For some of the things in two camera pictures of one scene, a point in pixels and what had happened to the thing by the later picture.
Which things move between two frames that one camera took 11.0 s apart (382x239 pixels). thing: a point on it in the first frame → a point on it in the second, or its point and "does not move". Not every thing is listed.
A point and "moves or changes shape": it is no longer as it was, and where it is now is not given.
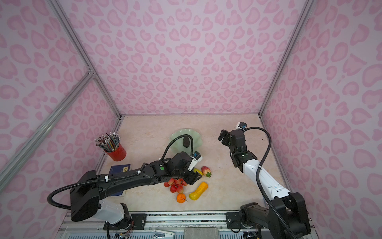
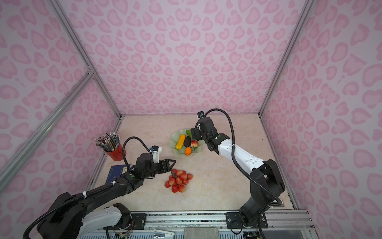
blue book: (117, 169) does not move
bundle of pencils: (108, 142) does not move
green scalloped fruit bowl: (177, 145) does not move
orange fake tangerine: (180, 197) moves or changes shape
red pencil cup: (118, 154) does not move
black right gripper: (228, 136) → (195, 133)
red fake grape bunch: (176, 185) does not move
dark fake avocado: (186, 141) does not move
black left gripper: (193, 177) → (167, 165)
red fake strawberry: (206, 171) moves or changes shape
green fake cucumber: (196, 170) → (189, 133)
